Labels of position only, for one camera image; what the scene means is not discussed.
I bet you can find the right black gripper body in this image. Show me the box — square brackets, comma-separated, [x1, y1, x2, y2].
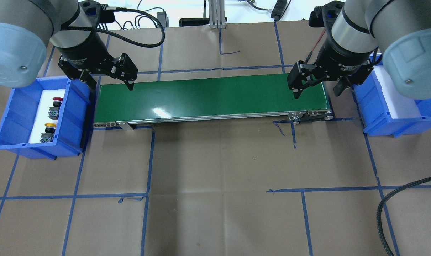
[310, 39, 373, 86]

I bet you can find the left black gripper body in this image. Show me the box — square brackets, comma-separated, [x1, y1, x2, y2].
[53, 30, 117, 78]

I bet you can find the red mushroom push button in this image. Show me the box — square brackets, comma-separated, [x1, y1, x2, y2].
[48, 97, 63, 120]

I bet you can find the yellow mushroom push button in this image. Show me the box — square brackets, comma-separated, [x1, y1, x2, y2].
[39, 123, 57, 143]

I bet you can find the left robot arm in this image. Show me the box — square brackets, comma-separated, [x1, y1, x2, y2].
[0, 0, 138, 90]

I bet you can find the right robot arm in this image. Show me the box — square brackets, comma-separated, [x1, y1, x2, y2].
[287, 0, 431, 100]

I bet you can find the left white foam pad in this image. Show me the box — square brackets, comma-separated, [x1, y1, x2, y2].
[28, 89, 65, 144]

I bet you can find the white foam pad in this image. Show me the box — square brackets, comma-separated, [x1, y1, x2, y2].
[374, 65, 421, 119]
[28, 89, 65, 144]

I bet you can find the right blue bin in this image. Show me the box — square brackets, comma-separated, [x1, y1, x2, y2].
[353, 63, 431, 137]

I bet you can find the blue bin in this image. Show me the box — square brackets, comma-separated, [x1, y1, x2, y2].
[0, 76, 91, 159]
[353, 63, 431, 137]

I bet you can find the left blue bin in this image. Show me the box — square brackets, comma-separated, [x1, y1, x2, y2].
[0, 76, 91, 159]

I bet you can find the right white foam pad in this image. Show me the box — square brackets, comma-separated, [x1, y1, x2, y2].
[374, 65, 421, 119]

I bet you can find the green conveyor belt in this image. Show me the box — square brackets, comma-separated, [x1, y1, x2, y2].
[94, 74, 333, 128]

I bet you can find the black power adapter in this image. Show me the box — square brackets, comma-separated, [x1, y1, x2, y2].
[157, 11, 169, 28]

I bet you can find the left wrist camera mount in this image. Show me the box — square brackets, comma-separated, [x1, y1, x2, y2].
[78, 0, 116, 27]

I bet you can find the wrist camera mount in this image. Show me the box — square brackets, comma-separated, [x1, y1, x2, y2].
[308, 1, 345, 30]
[78, 0, 116, 27]

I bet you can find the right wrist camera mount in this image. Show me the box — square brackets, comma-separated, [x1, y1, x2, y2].
[308, 1, 345, 30]

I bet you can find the aluminium profile post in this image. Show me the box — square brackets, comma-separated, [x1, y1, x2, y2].
[207, 0, 226, 29]

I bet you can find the black braided cable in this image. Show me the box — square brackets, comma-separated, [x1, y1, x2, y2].
[377, 174, 431, 256]

